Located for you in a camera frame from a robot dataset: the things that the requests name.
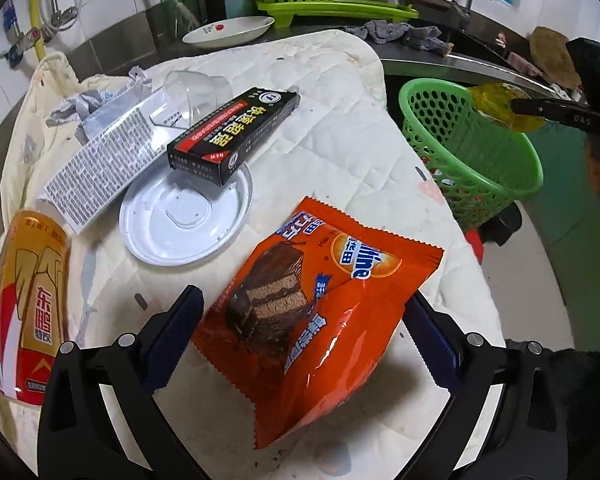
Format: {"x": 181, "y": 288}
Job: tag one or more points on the yellow red drink bottle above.
{"x": 33, "y": 312}

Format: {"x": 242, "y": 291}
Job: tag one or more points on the clear plastic cup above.
{"x": 186, "y": 97}

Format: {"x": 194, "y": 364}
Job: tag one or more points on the teal soap bottle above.
{"x": 239, "y": 8}

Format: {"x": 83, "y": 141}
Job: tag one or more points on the yellow transparent wrapper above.
{"x": 492, "y": 100}

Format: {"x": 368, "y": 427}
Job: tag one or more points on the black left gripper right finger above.
{"x": 527, "y": 437}

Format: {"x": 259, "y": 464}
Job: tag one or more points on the grey paper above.
{"x": 95, "y": 110}

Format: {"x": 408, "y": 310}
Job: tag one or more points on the person's right hand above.
{"x": 592, "y": 167}

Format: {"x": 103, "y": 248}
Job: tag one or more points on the grey work gloves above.
{"x": 425, "y": 38}

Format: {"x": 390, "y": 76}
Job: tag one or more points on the orange Ovaltine snack bag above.
{"x": 308, "y": 316}

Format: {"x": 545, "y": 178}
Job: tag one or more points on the white round plastic lid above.
{"x": 169, "y": 217}

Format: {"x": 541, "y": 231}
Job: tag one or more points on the black glue box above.
{"x": 214, "y": 147}

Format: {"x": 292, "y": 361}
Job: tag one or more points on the white printed milk carton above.
{"x": 105, "y": 166}

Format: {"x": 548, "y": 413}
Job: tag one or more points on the white ceramic plate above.
{"x": 232, "y": 32}

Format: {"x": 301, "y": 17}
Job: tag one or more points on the green plastic waste basket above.
{"x": 479, "y": 166}

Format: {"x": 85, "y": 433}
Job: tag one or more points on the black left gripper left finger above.
{"x": 76, "y": 437}

